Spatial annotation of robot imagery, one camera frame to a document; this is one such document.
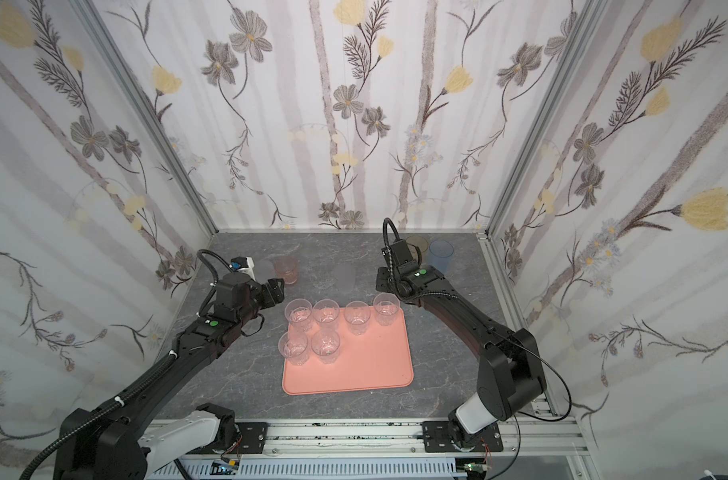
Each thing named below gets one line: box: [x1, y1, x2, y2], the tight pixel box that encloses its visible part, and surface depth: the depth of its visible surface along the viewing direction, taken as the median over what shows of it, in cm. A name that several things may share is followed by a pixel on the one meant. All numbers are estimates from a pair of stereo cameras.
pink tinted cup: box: [274, 256, 298, 285], surface depth 106 cm
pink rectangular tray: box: [282, 306, 414, 396], surface depth 90 cm
